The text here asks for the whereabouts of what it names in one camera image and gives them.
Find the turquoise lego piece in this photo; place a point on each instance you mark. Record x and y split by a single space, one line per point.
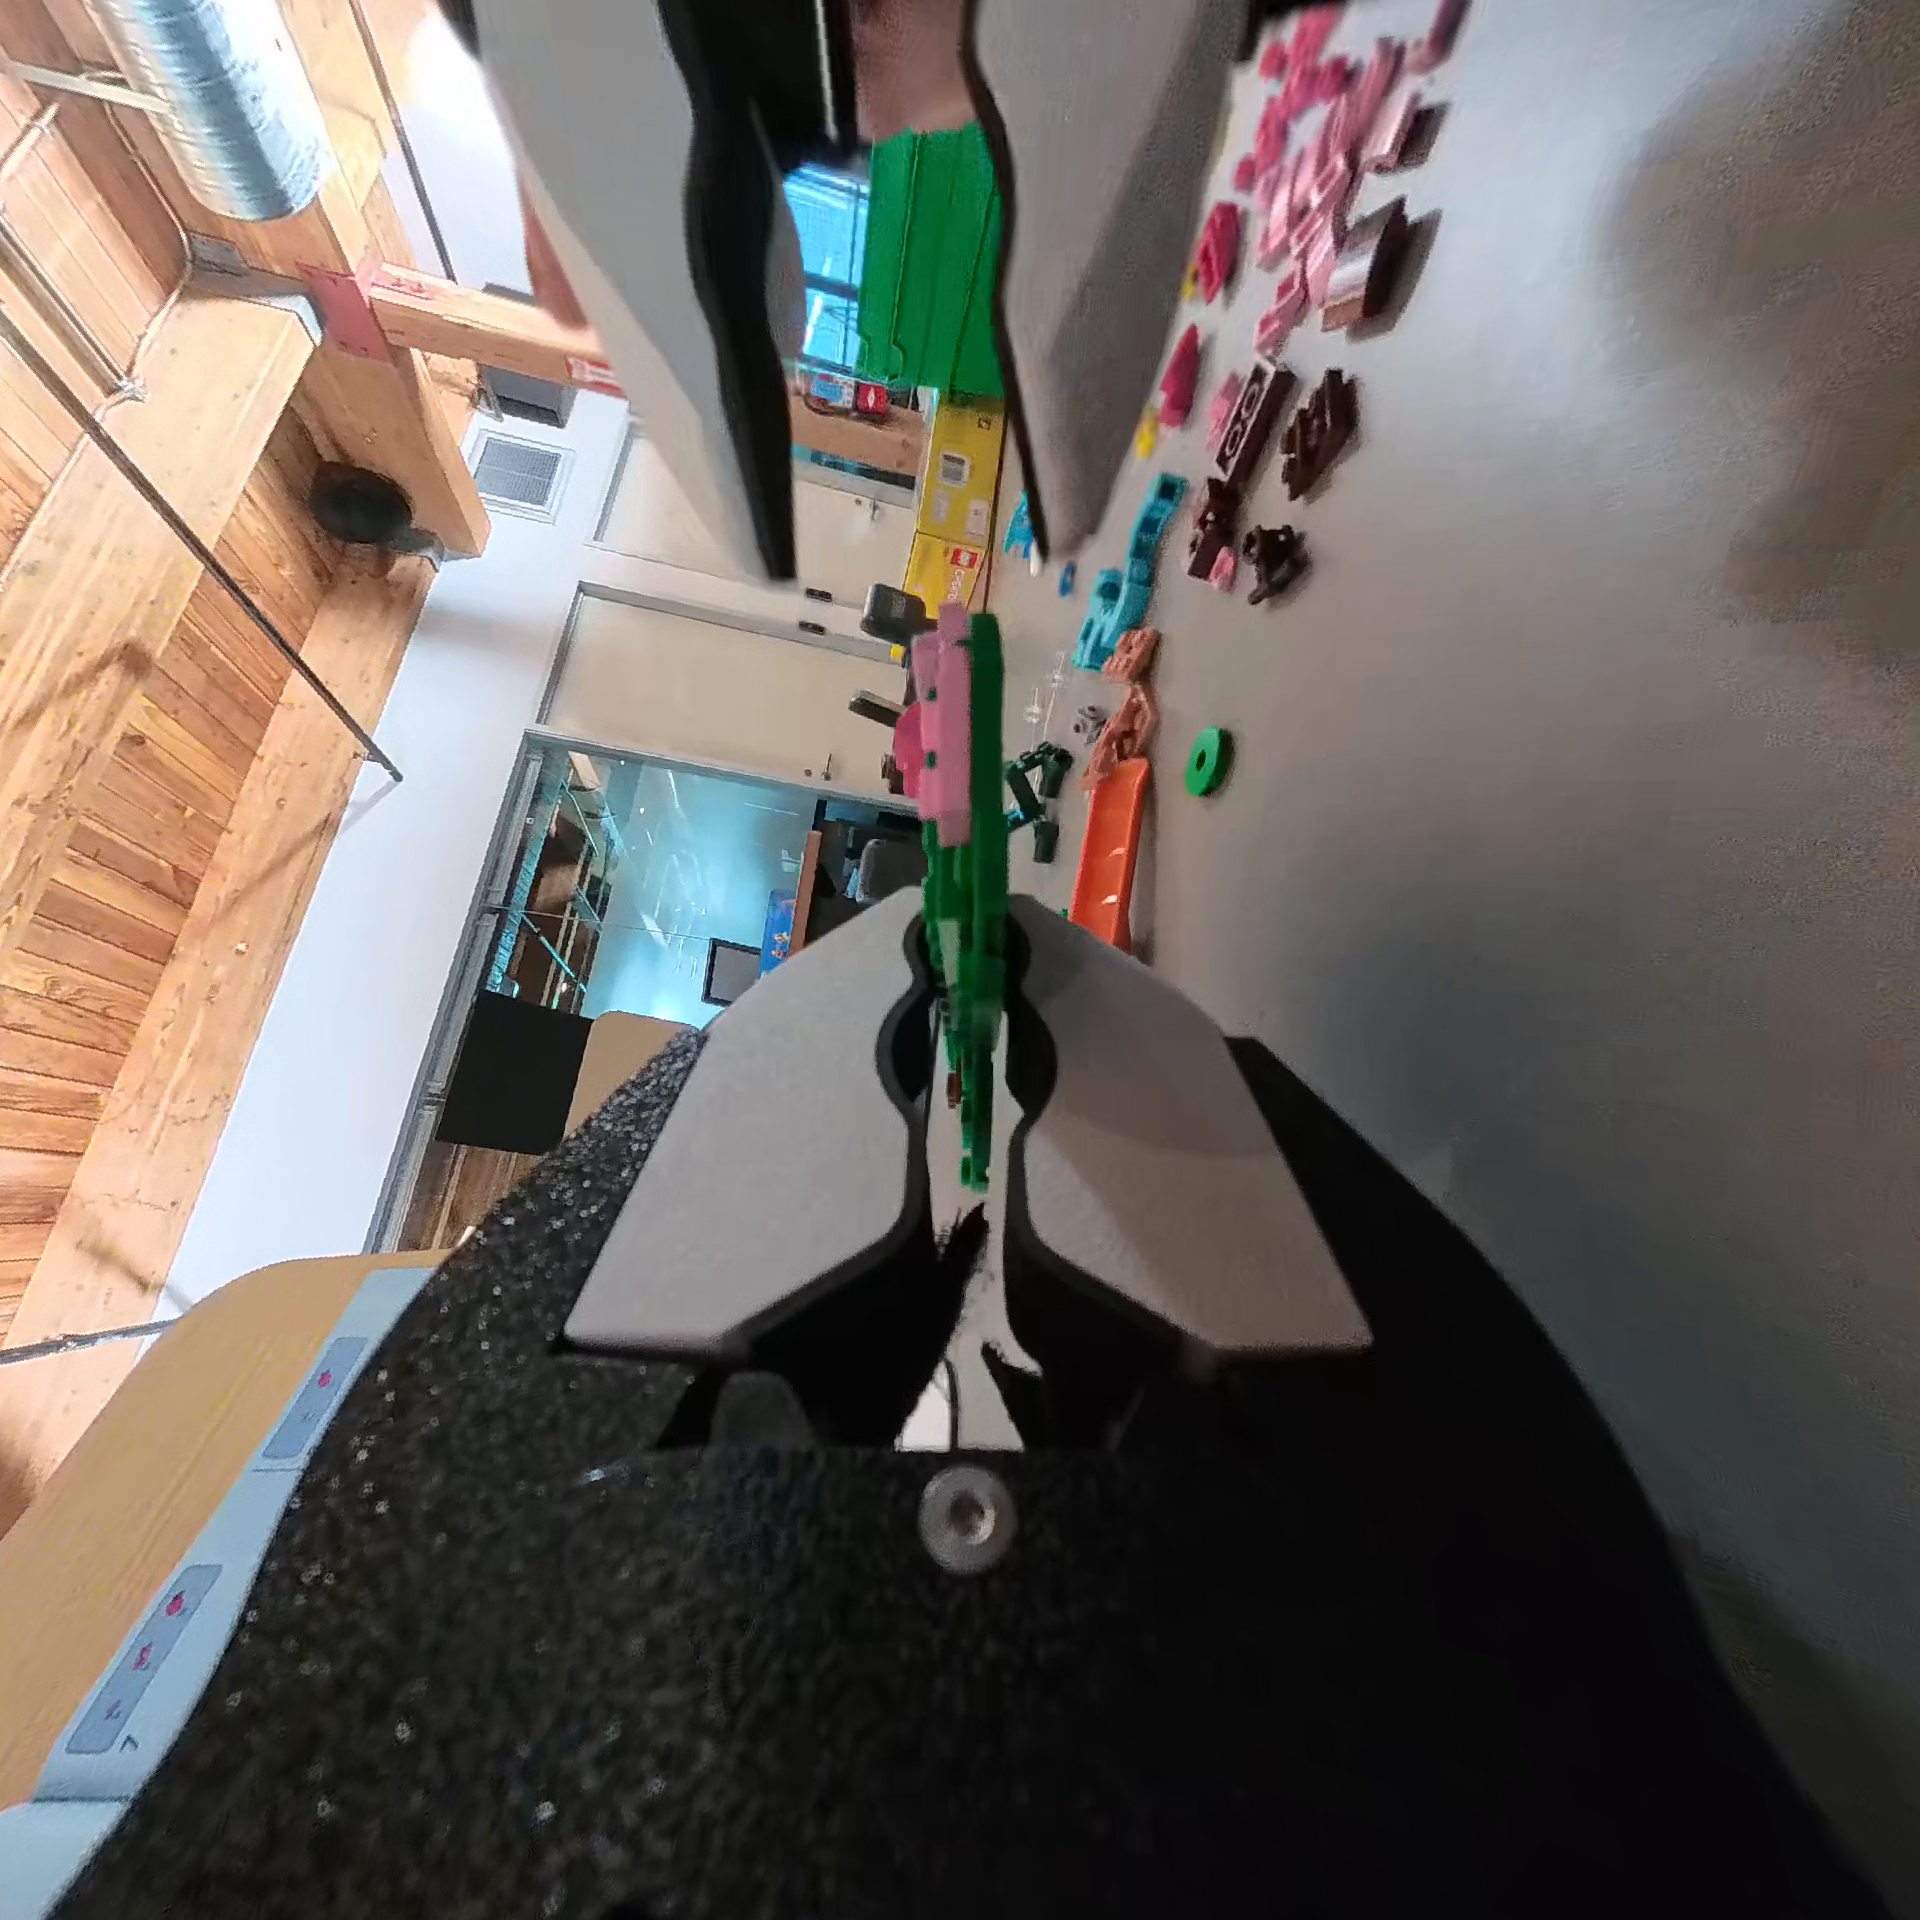
1153 523
1118 617

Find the silver ventilation duct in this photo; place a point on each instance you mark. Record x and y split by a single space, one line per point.
225 98

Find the dark brown lego piece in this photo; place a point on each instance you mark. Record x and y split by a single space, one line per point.
1324 434
1215 528
1276 566

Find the pile of pink lego bricks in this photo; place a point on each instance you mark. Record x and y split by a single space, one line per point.
1329 164

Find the red metal bracket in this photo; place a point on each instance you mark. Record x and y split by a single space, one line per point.
349 311

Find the wooden ceiling beam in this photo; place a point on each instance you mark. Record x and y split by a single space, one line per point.
480 322

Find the yellow cardboard box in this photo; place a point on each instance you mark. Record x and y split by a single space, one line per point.
964 465
945 569

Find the green lego plate assembly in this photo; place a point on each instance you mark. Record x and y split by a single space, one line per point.
978 902

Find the green round lego plate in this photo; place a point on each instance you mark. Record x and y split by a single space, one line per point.
930 254

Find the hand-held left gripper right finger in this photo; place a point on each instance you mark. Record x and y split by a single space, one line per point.
1172 1171

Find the dark brown printed lego tile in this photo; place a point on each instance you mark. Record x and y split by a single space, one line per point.
1253 420

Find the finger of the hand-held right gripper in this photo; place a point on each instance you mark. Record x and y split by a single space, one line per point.
1118 224
616 195

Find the glass partition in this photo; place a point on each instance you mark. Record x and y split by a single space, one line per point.
661 855

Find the dark green lego pieces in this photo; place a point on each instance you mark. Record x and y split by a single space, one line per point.
1038 787

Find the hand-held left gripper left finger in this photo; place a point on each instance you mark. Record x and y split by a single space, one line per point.
780 1140

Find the salmon lego piece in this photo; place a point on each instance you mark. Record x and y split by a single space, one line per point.
1135 651
1125 732

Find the orange lego slide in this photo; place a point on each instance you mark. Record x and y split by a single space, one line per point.
1114 855

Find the black metal conduit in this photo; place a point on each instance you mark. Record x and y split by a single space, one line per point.
194 547

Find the black office chair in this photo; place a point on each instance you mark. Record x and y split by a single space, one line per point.
892 617

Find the black ceiling lamp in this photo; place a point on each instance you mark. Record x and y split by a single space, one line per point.
360 507

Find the white vent grille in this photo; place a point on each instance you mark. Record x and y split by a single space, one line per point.
519 473

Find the black panel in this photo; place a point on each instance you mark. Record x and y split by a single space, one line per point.
510 1073

